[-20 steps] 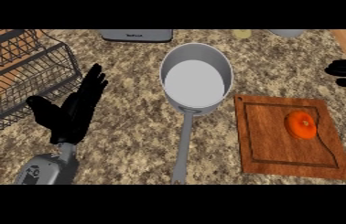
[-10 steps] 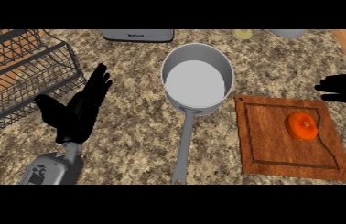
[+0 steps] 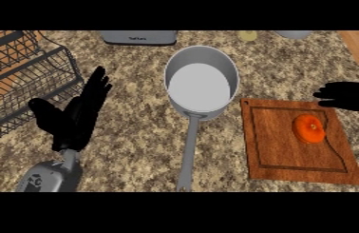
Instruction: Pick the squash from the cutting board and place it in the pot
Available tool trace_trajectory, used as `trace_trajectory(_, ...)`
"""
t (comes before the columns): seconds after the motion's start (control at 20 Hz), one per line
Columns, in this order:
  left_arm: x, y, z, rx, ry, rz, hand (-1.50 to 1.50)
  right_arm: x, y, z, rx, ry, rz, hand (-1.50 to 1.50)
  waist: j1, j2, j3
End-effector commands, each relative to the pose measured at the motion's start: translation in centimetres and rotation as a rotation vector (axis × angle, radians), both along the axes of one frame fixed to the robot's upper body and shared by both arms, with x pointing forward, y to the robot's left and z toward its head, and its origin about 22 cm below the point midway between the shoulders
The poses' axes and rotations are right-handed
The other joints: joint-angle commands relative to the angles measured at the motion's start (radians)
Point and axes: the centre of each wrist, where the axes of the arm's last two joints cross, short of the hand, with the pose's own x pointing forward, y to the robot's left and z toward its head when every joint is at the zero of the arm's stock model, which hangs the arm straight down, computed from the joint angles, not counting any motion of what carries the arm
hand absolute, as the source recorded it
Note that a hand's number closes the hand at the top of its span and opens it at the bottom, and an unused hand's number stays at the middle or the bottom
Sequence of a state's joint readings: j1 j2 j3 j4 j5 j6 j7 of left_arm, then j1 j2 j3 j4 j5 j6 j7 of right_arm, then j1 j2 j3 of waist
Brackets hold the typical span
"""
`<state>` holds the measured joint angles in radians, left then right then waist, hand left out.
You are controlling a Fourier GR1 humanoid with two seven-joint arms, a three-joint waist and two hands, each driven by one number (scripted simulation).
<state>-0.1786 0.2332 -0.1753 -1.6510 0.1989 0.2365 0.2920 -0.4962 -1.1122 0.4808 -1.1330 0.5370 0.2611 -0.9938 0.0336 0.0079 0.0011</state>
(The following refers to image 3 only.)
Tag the grey round container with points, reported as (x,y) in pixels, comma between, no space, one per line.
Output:
(292,34)

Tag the orange squash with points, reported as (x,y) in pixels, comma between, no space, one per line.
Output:
(308,128)

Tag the pale yellow round object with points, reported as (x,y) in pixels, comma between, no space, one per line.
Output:
(246,35)

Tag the brown wooden cutting board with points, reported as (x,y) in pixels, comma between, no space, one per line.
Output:
(285,145)

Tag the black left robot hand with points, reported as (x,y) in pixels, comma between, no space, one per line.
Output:
(76,116)

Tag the brown wooden panel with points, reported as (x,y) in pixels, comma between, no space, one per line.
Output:
(351,42)

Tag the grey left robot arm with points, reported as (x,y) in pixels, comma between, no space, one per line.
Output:
(48,176)

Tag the grey metal pot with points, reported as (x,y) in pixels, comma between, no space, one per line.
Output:
(201,84)

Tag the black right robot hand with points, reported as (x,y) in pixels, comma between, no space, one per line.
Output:
(342,95)

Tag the grey toaster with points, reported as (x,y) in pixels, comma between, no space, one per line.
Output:
(139,37)

